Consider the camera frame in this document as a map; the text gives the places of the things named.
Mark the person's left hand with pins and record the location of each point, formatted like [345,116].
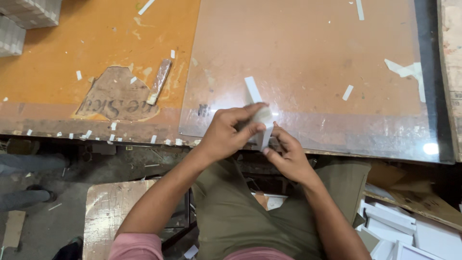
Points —
[220,133]

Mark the person's right hand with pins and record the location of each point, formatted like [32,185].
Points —
[292,160]

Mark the white card piece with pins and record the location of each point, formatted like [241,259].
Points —
[252,90]

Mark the white box under table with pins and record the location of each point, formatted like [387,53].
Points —
[275,201]

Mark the tape-wrapped wooden stick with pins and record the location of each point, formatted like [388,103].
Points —
[158,82]

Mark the person's olive green trousers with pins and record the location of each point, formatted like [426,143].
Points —
[234,216]

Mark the white paper strip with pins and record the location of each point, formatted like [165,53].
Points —
[360,10]
[348,92]
[146,7]

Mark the scattered small paper scraps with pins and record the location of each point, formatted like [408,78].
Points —
[113,126]

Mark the clear plastic sheet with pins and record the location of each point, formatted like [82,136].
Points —
[306,54]

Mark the white paper sheet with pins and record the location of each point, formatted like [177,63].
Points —
[191,252]

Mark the large brown cardboard sheet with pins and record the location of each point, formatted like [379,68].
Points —
[418,196]

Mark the heap of white flat boxes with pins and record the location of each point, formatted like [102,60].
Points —
[404,234]

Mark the plastic-wrapped wooden stool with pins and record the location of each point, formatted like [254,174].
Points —
[108,213]

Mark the person's pink shirt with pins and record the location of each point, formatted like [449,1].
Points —
[135,248]

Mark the torn white paper piece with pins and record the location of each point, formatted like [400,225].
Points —
[411,70]

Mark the dark shoe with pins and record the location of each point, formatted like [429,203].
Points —
[70,250]

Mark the worn wooden board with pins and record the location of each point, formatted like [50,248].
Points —
[452,54]

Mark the stack of white boxes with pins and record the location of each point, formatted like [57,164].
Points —
[10,38]
[32,12]

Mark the brown cardboard piece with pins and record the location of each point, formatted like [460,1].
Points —
[13,228]

